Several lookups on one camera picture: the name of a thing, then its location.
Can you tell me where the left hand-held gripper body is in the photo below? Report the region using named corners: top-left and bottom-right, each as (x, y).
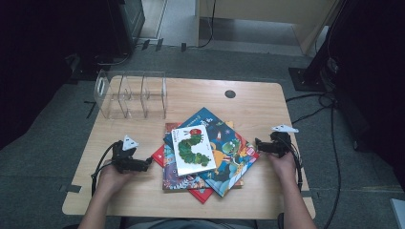
top-left (110, 135), bottom-right (148, 175)

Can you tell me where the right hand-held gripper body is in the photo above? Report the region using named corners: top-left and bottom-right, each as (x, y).
top-left (266, 124), bottom-right (300, 159)

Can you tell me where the light blue monster picture book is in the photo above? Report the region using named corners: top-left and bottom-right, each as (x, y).
top-left (161, 120), bottom-right (245, 192)

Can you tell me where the blue dinosaur picture book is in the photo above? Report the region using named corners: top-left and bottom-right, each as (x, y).
top-left (162, 106), bottom-right (261, 198)

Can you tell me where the white caterpillar picture book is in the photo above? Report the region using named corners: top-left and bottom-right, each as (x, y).
top-left (170, 124), bottom-right (218, 177)

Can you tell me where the red picture book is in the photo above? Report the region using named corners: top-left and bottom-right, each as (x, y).
top-left (151, 144), bottom-right (215, 205)

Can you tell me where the clear acrylic book rack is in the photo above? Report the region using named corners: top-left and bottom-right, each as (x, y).
top-left (93, 70), bottom-right (168, 121)

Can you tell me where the person's left hand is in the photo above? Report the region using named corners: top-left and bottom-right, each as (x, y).
top-left (96, 157), bottom-right (136, 198)

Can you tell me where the person's right hand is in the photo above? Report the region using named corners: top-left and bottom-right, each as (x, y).
top-left (266, 151), bottom-right (298, 186)

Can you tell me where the black metal stand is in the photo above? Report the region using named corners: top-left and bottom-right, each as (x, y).
top-left (288, 0), bottom-right (343, 94)

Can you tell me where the beige wooden furniture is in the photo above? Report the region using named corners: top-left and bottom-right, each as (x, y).
top-left (195, 0), bottom-right (339, 55)

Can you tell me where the black cabinet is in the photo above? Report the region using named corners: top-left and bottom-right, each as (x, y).
top-left (106, 0), bottom-right (146, 57)

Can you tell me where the white object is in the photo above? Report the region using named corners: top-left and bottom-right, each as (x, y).
top-left (389, 198), bottom-right (405, 229)

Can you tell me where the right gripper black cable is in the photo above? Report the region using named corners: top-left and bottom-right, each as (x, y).
top-left (281, 135), bottom-right (304, 193)

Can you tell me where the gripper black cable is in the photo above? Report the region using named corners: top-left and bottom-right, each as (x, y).
top-left (90, 141), bottom-right (119, 198)
top-left (281, 135), bottom-right (304, 193)

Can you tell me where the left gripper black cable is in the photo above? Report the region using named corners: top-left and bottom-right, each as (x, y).
top-left (90, 141), bottom-right (119, 198)

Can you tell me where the short black floor cable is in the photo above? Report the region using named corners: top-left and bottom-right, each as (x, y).
top-left (285, 91), bottom-right (335, 104)

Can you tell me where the long black floor cable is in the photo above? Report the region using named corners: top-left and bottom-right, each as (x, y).
top-left (322, 103), bottom-right (344, 229)

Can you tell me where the black hanging cable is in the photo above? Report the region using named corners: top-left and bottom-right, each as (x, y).
top-left (186, 0), bottom-right (218, 50)

